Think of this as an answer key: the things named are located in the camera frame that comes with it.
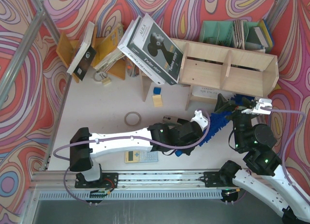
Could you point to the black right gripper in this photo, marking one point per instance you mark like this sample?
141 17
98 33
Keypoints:
235 110

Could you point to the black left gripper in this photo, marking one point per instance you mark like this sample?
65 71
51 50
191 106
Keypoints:
193 128

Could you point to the blue microfiber duster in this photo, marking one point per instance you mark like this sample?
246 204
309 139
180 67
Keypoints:
219 119

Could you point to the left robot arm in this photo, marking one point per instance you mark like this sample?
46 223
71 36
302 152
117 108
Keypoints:
86 147

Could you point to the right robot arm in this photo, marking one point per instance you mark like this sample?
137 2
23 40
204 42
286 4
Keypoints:
284 196

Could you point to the light wooden bookshelf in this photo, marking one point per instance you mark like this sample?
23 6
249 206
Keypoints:
228 69

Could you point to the silver black stapler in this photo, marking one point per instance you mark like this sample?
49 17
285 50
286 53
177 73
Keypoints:
172 119

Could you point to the blue eraser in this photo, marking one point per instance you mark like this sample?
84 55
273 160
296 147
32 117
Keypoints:
157 91

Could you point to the beige tape roll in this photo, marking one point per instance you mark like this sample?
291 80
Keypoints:
132 119

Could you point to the yellow grey calculator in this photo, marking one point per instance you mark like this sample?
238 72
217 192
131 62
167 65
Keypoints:
140 157

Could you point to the teal desk organizer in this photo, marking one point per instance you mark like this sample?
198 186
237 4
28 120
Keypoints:
237 34

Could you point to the blue bound notebook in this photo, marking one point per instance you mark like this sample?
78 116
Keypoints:
262 24

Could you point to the pens cup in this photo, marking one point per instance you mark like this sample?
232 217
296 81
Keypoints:
131 69

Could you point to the Twins story book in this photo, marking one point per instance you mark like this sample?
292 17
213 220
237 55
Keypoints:
154 48

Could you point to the white paperback book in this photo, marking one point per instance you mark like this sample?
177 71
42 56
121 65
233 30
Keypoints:
122 46

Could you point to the yellow books stack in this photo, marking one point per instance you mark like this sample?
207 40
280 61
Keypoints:
107 51

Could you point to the black cover book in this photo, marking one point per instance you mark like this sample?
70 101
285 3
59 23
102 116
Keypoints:
83 53

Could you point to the yellow wooden book stand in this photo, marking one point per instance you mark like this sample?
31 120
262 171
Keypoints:
65 50

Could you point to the black aluminium rail base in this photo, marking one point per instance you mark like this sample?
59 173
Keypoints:
125 179

